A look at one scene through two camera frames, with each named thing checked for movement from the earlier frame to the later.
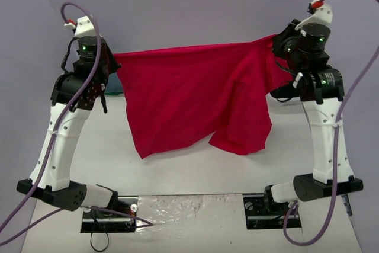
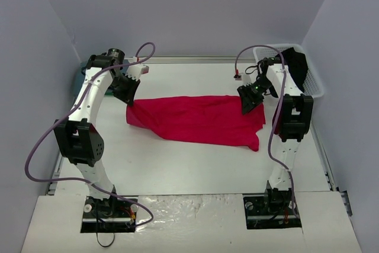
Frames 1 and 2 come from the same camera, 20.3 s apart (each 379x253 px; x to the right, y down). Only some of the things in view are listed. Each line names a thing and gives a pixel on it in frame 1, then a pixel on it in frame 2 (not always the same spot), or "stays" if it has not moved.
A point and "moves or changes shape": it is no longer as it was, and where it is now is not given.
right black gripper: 282,43 to 250,93
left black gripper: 110,61 to 127,84
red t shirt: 223,91 moves or changes shape
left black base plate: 100,221 stays
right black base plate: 262,212 stays
